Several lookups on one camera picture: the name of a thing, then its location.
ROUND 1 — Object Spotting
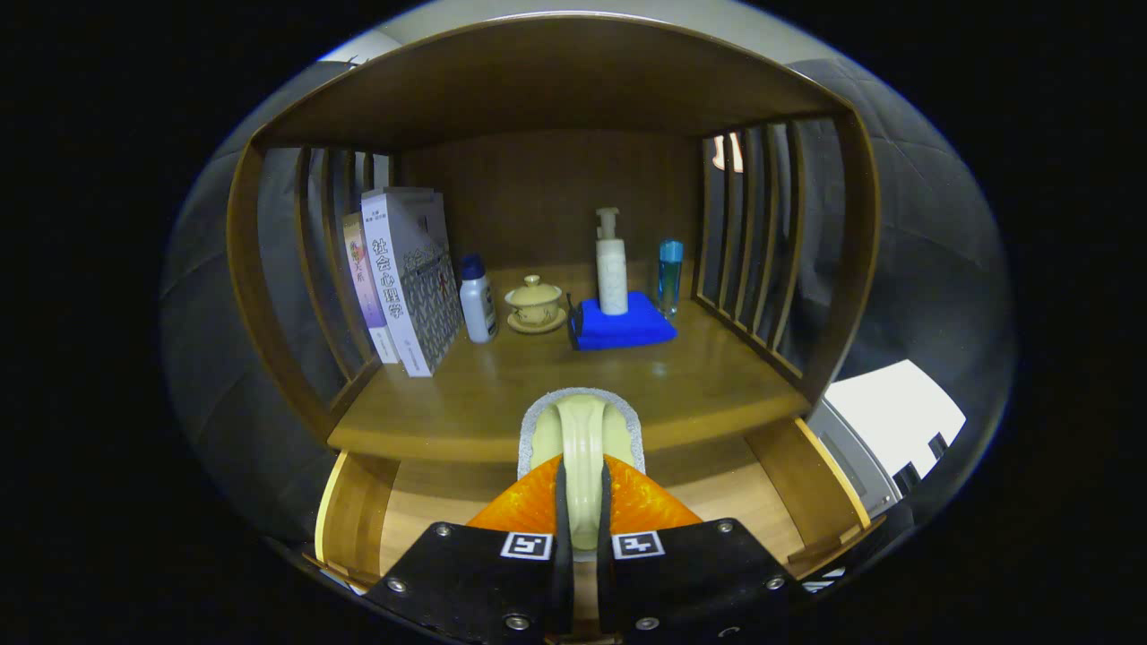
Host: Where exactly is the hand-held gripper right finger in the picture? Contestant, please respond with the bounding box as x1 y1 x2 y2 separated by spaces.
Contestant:
596 455 794 644

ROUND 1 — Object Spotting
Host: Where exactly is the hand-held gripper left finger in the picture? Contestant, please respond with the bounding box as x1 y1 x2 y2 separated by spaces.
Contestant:
363 455 574 644

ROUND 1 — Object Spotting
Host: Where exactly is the brown wooden drawer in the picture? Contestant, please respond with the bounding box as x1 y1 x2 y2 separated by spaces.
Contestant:
314 417 888 592

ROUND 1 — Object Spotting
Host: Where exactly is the wooden countertop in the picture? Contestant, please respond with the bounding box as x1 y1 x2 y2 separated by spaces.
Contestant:
327 264 812 464

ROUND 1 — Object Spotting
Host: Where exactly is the brown wooden cabinet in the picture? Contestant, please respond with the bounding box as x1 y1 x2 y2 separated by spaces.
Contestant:
226 11 884 592

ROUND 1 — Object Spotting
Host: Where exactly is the blue folded cloth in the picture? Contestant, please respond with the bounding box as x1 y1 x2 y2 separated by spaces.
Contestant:
567 290 678 351

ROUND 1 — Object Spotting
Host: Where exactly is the yellow saucer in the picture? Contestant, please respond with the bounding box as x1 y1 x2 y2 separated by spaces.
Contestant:
507 307 568 335

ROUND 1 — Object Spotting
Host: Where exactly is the yellow lidded teacup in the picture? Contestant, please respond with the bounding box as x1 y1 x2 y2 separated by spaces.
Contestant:
505 274 564 326

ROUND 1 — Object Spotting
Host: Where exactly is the white bottle blue cap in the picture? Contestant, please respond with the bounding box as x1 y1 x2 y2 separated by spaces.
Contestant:
459 254 498 344

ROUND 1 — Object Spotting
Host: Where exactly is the white pump bottle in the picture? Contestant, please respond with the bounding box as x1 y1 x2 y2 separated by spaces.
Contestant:
596 208 629 316

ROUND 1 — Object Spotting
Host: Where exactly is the teal glass bottle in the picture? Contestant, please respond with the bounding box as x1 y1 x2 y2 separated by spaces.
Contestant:
658 239 685 319

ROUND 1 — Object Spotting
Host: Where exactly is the thick white book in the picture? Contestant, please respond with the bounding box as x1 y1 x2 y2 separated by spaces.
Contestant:
361 190 465 378

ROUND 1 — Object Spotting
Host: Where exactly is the pink book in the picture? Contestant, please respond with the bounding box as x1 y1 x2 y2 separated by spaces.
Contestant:
341 211 400 365

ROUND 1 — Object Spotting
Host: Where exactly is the grey book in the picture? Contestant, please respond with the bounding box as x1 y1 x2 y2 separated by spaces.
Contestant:
394 186 451 256

